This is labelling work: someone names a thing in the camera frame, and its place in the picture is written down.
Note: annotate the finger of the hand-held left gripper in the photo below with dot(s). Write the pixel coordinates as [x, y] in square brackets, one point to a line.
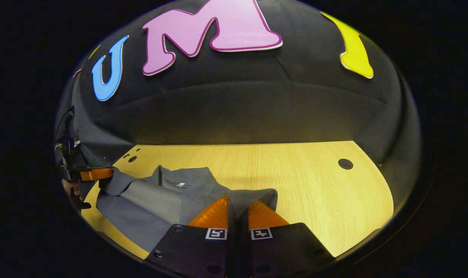
[97, 174]

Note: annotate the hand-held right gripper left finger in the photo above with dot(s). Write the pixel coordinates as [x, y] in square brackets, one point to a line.
[195, 247]

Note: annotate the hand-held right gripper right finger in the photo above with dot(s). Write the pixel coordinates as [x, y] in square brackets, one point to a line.
[288, 247]

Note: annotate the grey button-up shirt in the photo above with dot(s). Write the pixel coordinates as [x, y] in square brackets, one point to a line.
[160, 200]

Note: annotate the red cloth clip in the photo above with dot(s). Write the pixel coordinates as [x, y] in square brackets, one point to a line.
[76, 72]

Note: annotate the black backdrop cloth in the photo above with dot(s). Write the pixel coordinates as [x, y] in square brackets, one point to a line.
[238, 104]

